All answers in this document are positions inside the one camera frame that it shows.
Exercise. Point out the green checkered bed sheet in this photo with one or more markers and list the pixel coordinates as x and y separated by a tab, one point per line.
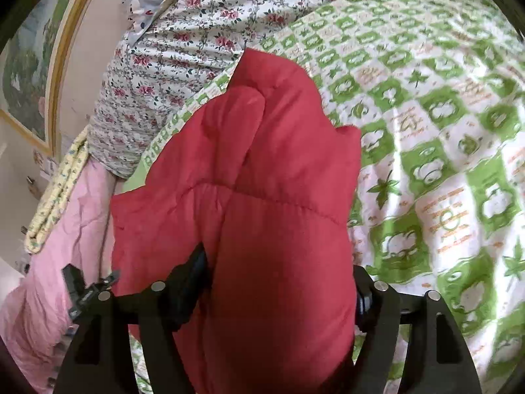
436	89

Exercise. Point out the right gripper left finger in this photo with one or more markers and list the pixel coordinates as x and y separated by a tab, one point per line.
99	359

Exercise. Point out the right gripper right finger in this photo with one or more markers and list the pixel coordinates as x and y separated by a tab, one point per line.
437	359

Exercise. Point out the yellow floral folded cloth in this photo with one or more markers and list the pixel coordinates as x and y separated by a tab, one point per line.
57	194

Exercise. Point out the red puffer jacket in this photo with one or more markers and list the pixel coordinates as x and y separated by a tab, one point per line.
261	179

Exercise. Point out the rose floral folded quilt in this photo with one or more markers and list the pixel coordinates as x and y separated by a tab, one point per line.
154	72

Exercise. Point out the gold framed landscape painting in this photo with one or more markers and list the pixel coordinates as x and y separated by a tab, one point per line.
36	36

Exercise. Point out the pink blanket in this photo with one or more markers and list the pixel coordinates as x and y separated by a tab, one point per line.
34	316

